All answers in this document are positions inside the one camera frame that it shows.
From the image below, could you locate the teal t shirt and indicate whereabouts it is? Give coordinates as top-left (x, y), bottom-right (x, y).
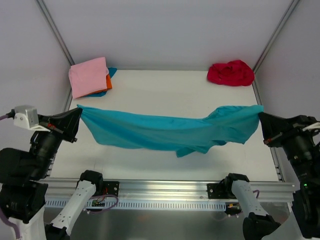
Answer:
top-left (83, 66), bottom-right (118, 98)
top-left (79, 105), bottom-right (264, 158)

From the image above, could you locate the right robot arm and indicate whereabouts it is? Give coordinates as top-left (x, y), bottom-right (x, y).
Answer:
top-left (219, 112), bottom-right (320, 240)

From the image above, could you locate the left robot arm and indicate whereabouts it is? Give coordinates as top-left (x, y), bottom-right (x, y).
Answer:
top-left (0, 105), bottom-right (104, 240)

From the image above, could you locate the folded pink t shirt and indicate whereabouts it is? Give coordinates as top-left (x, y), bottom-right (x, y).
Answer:
top-left (68, 57), bottom-right (109, 99)

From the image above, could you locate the folded orange t shirt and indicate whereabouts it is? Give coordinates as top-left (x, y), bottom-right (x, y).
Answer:
top-left (87, 74), bottom-right (113, 97)

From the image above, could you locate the folded teal t shirt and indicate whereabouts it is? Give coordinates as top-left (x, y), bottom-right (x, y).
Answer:
top-left (83, 66), bottom-right (118, 98)

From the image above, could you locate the crumpled red t shirt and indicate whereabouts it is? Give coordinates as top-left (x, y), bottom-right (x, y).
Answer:
top-left (206, 60), bottom-right (255, 87)

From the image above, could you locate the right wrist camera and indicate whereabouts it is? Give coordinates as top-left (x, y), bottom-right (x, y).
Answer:
top-left (302, 121), bottom-right (320, 132)

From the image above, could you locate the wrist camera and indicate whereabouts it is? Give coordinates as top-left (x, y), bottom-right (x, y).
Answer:
top-left (302, 121), bottom-right (320, 132)
top-left (13, 105), bottom-right (50, 132)

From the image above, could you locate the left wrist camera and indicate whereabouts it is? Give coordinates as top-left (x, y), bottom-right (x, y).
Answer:
top-left (13, 105), bottom-right (50, 132)

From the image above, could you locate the aluminium mounting rail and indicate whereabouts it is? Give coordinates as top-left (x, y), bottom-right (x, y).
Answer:
top-left (41, 178), bottom-right (296, 202)

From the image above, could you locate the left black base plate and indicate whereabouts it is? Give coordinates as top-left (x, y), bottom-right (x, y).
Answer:
top-left (102, 180), bottom-right (120, 197)

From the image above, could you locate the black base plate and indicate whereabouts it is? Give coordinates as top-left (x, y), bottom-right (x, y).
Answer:
top-left (102, 180), bottom-right (120, 197)
top-left (206, 183), bottom-right (236, 200)

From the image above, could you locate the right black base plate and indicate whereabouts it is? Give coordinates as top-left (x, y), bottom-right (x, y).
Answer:
top-left (206, 183), bottom-right (236, 200)

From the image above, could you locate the white slotted cable duct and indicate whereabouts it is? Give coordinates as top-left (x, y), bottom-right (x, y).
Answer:
top-left (44, 199), bottom-right (228, 211)

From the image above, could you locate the left aluminium frame post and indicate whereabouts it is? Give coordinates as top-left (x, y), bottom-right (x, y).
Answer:
top-left (35, 0), bottom-right (75, 66)

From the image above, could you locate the aluminium frame post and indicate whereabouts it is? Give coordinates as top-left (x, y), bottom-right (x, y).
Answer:
top-left (35, 0), bottom-right (75, 66)
top-left (252, 0), bottom-right (301, 71)

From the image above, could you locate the right aluminium frame post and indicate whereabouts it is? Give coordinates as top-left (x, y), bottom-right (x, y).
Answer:
top-left (252, 0), bottom-right (301, 71)

